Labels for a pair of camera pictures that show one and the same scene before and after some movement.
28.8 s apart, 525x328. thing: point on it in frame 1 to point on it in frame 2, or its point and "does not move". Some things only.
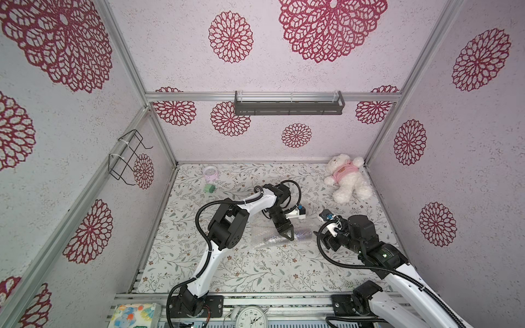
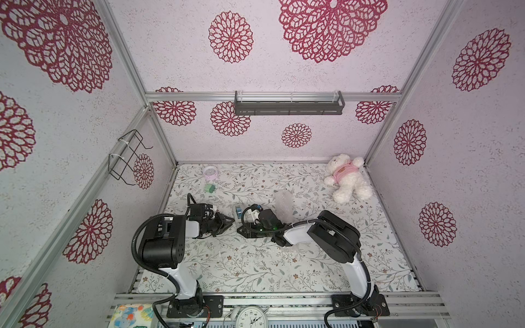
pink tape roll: x=211 y=174 does not move
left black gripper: x=289 y=227 to x=221 y=219
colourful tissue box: x=136 y=316 does not move
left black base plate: x=212 y=307 does not move
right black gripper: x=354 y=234 to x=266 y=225
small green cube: x=210 y=188 does not move
